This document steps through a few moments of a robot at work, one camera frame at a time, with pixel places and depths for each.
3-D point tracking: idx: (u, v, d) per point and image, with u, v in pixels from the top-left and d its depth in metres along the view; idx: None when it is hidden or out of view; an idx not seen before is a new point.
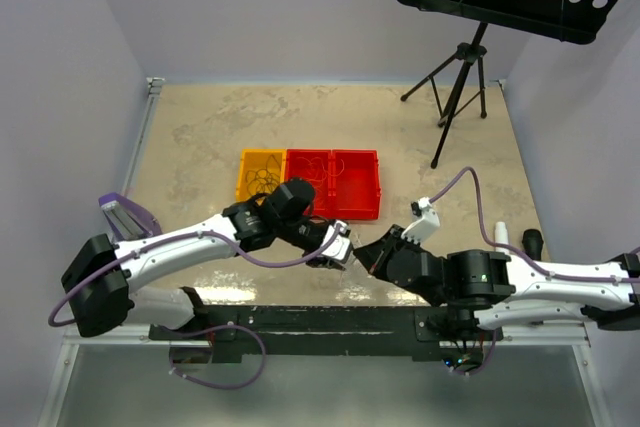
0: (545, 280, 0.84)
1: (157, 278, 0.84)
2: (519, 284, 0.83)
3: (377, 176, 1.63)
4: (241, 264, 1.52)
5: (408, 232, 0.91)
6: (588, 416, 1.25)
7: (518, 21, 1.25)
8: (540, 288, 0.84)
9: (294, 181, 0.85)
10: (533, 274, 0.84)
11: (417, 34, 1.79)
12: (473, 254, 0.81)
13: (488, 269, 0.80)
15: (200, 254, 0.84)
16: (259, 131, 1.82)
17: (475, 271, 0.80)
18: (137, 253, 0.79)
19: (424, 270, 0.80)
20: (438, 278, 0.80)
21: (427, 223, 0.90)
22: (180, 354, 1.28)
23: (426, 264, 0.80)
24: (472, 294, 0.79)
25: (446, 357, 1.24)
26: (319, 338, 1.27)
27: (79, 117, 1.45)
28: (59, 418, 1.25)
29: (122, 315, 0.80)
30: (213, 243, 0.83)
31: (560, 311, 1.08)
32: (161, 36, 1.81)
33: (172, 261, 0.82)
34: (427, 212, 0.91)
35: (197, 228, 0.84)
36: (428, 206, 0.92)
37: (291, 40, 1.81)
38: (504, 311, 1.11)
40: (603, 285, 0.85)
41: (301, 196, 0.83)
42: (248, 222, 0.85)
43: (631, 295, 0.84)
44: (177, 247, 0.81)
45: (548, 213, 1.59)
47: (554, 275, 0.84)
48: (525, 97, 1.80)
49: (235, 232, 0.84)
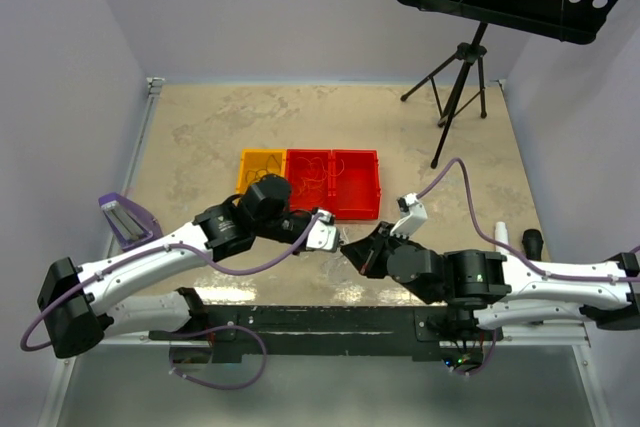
0: (541, 280, 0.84)
1: (128, 296, 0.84)
2: (515, 285, 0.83)
3: (377, 176, 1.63)
4: (241, 264, 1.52)
5: (396, 229, 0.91)
6: (588, 416, 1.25)
7: (518, 20, 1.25)
8: (536, 287, 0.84)
9: (266, 180, 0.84)
10: (530, 274, 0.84)
11: (417, 34, 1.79)
12: (469, 254, 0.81)
13: (484, 269, 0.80)
15: (169, 268, 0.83)
16: (259, 131, 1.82)
17: (472, 271, 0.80)
18: (101, 276, 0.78)
19: (429, 267, 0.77)
20: (439, 276, 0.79)
21: (414, 218, 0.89)
22: (180, 354, 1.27)
23: (429, 261, 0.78)
24: (469, 294, 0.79)
25: (446, 357, 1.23)
26: (319, 338, 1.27)
27: (79, 117, 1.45)
28: (59, 419, 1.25)
29: (99, 334, 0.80)
30: (183, 256, 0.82)
31: (559, 311, 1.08)
32: (161, 36, 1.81)
33: (139, 281, 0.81)
34: (414, 207, 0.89)
35: (166, 240, 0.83)
36: (416, 201, 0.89)
37: (291, 39, 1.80)
38: (503, 310, 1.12)
40: (601, 284, 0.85)
41: (275, 195, 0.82)
42: (223, 226, 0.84)
43: (628, 295, 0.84)
44: (142, 265, 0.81)
45: (549, 213, 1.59)
47: (550, 275, 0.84)
48: (525, 97, 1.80)
49: (206, 241, 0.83)
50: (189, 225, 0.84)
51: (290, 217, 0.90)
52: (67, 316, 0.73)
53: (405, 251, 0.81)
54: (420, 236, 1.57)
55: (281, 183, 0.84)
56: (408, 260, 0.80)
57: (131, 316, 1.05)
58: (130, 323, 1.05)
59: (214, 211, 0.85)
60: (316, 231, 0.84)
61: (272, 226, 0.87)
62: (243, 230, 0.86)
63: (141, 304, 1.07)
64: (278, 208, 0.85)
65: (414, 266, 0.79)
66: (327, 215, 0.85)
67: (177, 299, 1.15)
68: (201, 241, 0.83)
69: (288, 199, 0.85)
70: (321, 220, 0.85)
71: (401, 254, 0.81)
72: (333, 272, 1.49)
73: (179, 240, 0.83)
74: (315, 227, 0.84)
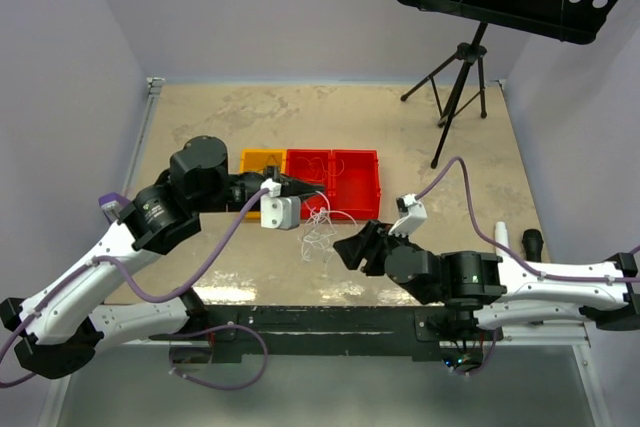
0: (537, 280, 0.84)
1: (82, 317, 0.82)
2: (510, 285, 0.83)
3: (377, 176, 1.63)
4: (241, 264, 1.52)
5: (395, 228, 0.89)
6: (588, 416, 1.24)
7: (518, 20, 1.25)
8: (532, 288, 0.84)
9: (192, 147, 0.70)
10: (525, 275, 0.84)
11: (417, 34, 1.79)
12: (465, 255, 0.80)
13: (479, 271, 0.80)
15: (103, 285, 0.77)
16: (259, 131, 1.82)
17: (467, 272, 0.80)
18: (38, 312, 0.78)
19: (425, 268, 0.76)
20: (436, 276, 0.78)
21: (413, 218, 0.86)
22: (180, 354, 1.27)
23: (426, 261, 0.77)
24: (464, 295, 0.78)
25: (446, 357, 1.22)
26: (319, 338, 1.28)
27: (79, 116, 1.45)
28: (58, 419, 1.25)
29: (91, 349, 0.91)
30: (113, 267, 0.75)
31: (559, 310, 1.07)
32: (161, 37, 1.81)
33: (77, 305, 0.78)
34: (413, 208, 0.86)
35: (95, 251, 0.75)
36: (415, 201, 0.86)
37: (291, 39, 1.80)
38: (503, 310, 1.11)
40: (597, 284, 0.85)
41: (202, 163, 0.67)
42: (154, 214, 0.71)
43: (625, 295, 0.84)
44: (73, 291, 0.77)
45: (549, 213, 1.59)
47: (546, 275, 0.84)
48: (525, 97, 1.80)
49: (133, 243, 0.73)
50: (114, 227, 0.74)
51: (242, 182, 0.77)
52: (23, 354, 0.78)
53: (401, 250, 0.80)
54: (420, 236, 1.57)
55: (211, 146, 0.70)
56: (405, 260, 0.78)
57: (124, 327, 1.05)
58: (123, 334, 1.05)
59: (143, 196, 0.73)
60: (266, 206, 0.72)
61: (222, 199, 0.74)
62: (180, 214, 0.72)
63: (134, 314, 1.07)
64: (218, 179, 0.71)
65: (411, 267, 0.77)
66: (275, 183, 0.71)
67: (174, 301, 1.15)
68: (128, 245, 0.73)
69: (226, 164, 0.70)
70: (269, 195, 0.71)
71: (399, 254, 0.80)
72: (334, 272, 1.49)
73: (107, 249, 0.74)
74: (265, 206, 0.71)
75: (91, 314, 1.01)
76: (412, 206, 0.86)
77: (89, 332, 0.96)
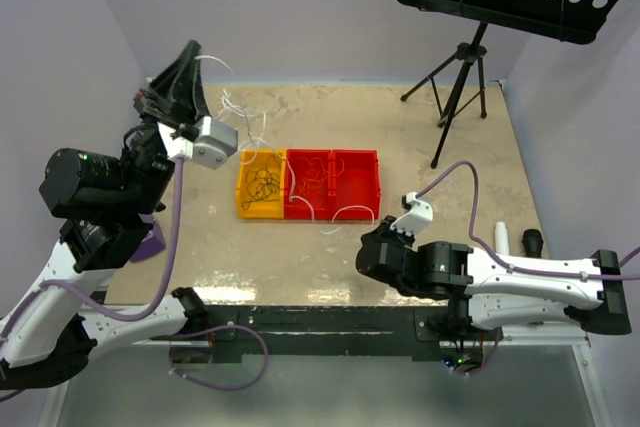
0: (506, 273, 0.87)
1: (55, 337, 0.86)
2: (477, 276, 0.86)
3: (377, 176, 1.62)
4: (241, 264, 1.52)
5: (398, 223, 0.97)
6: (588, 416, 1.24)
7: (518, 20, 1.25)
8: (500, 280, 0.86)
9: (52, 176, 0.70)
10: (494, 267, 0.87)
11: (417, 35, 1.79)
12: (438, 245, 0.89)
13: (449, 260, 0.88)
15: (55, 311, 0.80)
16: (259, 131, 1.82)
17: (436, 261, 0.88)
18: (7, 337, 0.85)
19: (382, 258, 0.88)
20: (396, 267, 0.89)
21: (416, 216, 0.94)
22: (180, 354, 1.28)
23: (383, 253, 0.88)
24: (433, 282, 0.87)
25: (446, 357, 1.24)
26: (319, 338, 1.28)
27: (79, 116, 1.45)
28: (58, 420, 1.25)
29: (83, 360, 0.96)
30: (60, 291, 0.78)
31: (545, 311, 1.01)
32: (161, 37, 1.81)
33: (35, 334, 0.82)
34: (415, 207, 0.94)
35: (44, 275, 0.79)
36: (417, 200, 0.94)
37: (291, 39, 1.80)
38: (495, 309, 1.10)
40: (570, 280, 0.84)
41: (62, 196, 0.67)
42: (90, 231, 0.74)
43: (599, 293, 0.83)
44: (28, 320, 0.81)
45: (549, 213, 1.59)
47: (514, 268, 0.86)
48: (525, 98, 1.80)
49: (75, 263, 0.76)
50: (56, 248, 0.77)
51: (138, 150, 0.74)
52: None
53: (372, 245, 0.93)
54: (420, 236, 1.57)
55: (66, 166, 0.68)
56: (371, 252, 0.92)
57: (118, 333, 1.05)
58: (119, 339, 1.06)
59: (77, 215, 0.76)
60: (196, 158, 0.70)
61: (144, 178, 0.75)
62: (110, 225, 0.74)
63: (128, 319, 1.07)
64: (97, 200, 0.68)
65: (373, 257, 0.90)
66: (168, 134, 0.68)
67: (172, 304, 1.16)
68: (72, 266, 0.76)
69: (91, 168, 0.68)
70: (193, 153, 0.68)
71: (370, 246, 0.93)
72: (334, 272, 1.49)
73: (54, 273, 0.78)
74: (201, 159, 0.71)
75: (84, 322, 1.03)
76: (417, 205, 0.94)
77: (82, 340, 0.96)
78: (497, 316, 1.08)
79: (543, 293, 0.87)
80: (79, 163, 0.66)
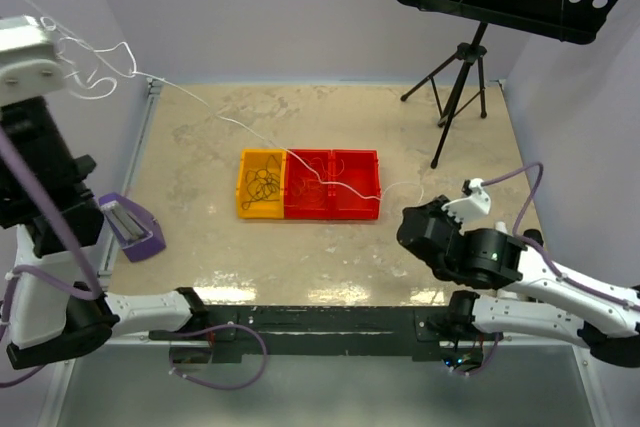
0: (555, 280, 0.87)
1: (58, 312, 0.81)
2: (528, 275, 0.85)
3: (377, 176, 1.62)
4: (242, 264, 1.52)
5: (450, 206, 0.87)
6: (588, 416, 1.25)
7: (518, 20, 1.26)
8: (547, 285, 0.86)
9: None
10: (544, 271, 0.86)
11: (417, 35, 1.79)
12: (489, 232, 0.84)
13: (500, 249, 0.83)
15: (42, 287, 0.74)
16: (259, 131, 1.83)
17: (487, 248, 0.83)
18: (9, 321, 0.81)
19: (427, 232, 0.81)
20: (440, 244, 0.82)
21: (473, 205, 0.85)
22: (180, 354, 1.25)
23: (430, 228, 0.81)
24: (477, 268, 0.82)
25: (446, 357, 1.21)
26: (320, 338, 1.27)
27: (79, 115, 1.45)
28: (58, 418, 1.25)
29: (106, 331, 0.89)
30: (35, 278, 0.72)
31: (557, 327, 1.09)
32: (161, 36, 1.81)
33: (32, 312, 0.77)
34: (476, 194, 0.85)
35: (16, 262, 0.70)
36: (480, 187, 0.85)
37: (291, 40, 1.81)
38: (502, 314, 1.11)
40: (613, 305, 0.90)
41: None
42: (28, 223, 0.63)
43: (637, 323, 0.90)
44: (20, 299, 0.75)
45: (549, 213, 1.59)
47: (565, 278, 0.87)
48: (525, 98, 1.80)
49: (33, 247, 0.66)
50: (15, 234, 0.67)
51: None
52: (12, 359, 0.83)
53: (417, 217, 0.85)
54: None
55: None
56: (415, 224, 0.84)
57: (136, 314, 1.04)
58: (134, 323, 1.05)
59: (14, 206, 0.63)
60: (32, 86, 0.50)
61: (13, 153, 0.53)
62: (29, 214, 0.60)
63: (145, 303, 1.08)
64: None
65: (417, 231, 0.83)
66: None
67: (178, 297, 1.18)
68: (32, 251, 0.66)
69: None
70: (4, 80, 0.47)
71: (414, 219, 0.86)
72: (334, 272, 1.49)
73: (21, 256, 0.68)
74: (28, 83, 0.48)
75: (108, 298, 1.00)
76: (477, 194, 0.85)
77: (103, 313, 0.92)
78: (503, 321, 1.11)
79: (584, 311, 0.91)
80: None
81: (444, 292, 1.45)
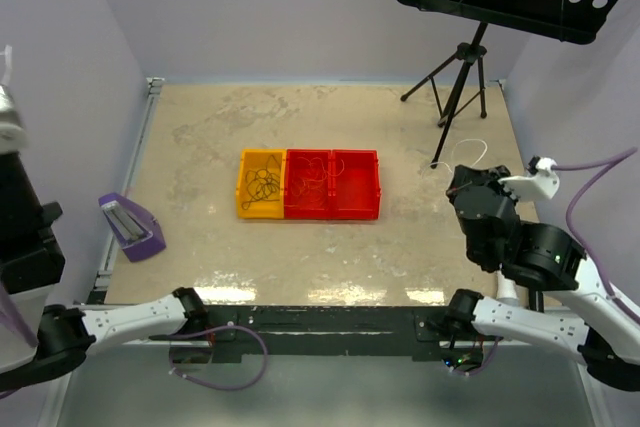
0: (605, 298, 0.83)
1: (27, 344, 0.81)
2: (583, 285, 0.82)
3: (377, 176, 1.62)
4: (241, 264, 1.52)
5: (509, 182, 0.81)
6: (588, 416, 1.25)
7: (518, 21, 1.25)
8: (597, 300, 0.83)
9: None
10: (598, 286, 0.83)
11: (417, 35, 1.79)
12: (553, 229, 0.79)
13: (563, 251, 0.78)
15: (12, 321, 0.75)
16: (259, 131, 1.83)
17: (549, 246, 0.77)
18: None
19: (499, 212, 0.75)
20: (505, 228, 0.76)
21: (535, 185, 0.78)
22: (180, 354, 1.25)
23: (501, 208, 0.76)
24: (533, 264, 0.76)
25: (446, 357, 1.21)
26: (319, 338, 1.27)
27: (79, 115, 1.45)
28: (58, 418, 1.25)
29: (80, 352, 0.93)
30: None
31: (557, 339, 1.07)
32: (161, 36, 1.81)
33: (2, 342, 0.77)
34: (541, 176, 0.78)
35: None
36: (549, 170, 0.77)
37: (291, 39, 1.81)
38: (504, 318, 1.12)
40: None
41: None
42: None
43: None
44: None
45: (549, 213, 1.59)
47: (616, 299, 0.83)
48: (525, 98, 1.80)
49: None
50: None
51: None
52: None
53: (485, 192, 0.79)
54: (420, 236, 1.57)
55: None
56: (483, 200, 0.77)
57: (117, 330, 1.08)
58: (117, 337, 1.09)
59: None
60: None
61: None
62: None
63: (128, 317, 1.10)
64: None
65: (484, 207, 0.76)
66: None
67: (171, 304, 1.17)
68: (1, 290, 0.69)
69: None
70: None
71: (480, 194, 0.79)
72: (334, 272, 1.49)
73: None
74: None
75: (85, 318, 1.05)
76: (543, 175, 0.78)
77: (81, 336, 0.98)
78: (502, 325, 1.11)
79: (619, 335, 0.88)
80: None
81: (444, 292, 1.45)
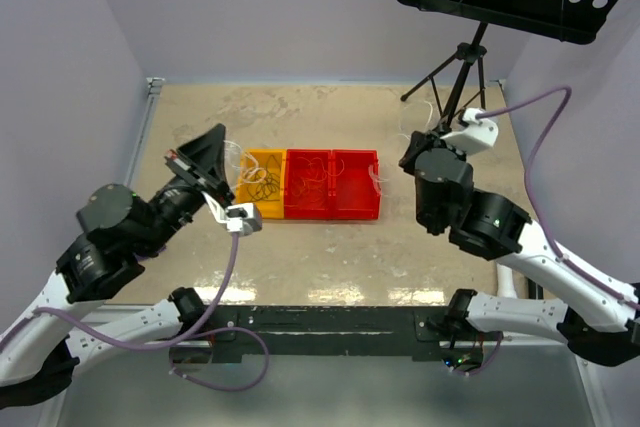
0: (554, 260, 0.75)
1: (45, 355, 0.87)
2: (527, 248, 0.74)
3: (377, 176, 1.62)
4: (241, 264, 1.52)
5: (449, 140, 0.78)
6: (588, 416, 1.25)
7: (517, 20, 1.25)
8: (545, 263, 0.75)
9: (99, 199, 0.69)
10: (545, 247, 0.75)
11: (417, 35, 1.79)
12: (496, 195, 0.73)
13: (504, 217, 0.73)
15: (49, 334, 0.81)
16: (259, 131, 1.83)
17: (490, 212, 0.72)
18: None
19: (458, 178, 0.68)
20: (461, 195, 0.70)
21: (472, 134, 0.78)
22: (180, 354, 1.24)
23: (461, 173, 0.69)
24: (476, 230, 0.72)
25: (446, 357, 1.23)
26: (319, 338, 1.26)
27: (79, 115, 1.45)
28: (58, 419, 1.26)
29: (66, 377, 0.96)
30: (53, 317, 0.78)
31: (539, 322, 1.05)
32: (161, 36, 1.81)
33: (29, 351, 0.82)
34: (472, 125, 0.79)
35: (38, 302, 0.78)
36: (477, 118, 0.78)
37: (290, 39, 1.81)
38: (494, 310, 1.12)
40: (607, 296, 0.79)
41: (104, 222, 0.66)
42: (86, 263, 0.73)
43: (628, 320, 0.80)
44: (25, 338, 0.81)
45: (549, 213, 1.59)
47: (565, 259, 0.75)
48: (525, 97, 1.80)
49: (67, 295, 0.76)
50: (51, 278, 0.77)
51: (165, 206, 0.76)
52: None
53: (443, 154, 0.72)
54: (419, 236, 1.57)
55: (115, 196, 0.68)
56: (444, 162, 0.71)
57: (103, 348, 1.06)
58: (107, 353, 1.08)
59: (81, 242, 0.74)
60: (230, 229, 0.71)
61: (162, 226, 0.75)
62: (113, 262, 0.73)
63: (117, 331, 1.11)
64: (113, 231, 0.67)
65: (444, 170, 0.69)
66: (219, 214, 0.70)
67: (164, 310, 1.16)
68: (64, 295, 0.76)
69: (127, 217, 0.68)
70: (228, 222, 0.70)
71: (438, 155, 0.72)
72: (334, 272, 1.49)
73: (47, 300, 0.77)
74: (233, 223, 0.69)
75: (69, 340, 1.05)
76: (475, 126, 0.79)
77: (64, 360, 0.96)
78: (493, 316, 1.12)
79: (575, 297, 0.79)
80: (124, 191, 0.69)
81: (444, 292, 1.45)
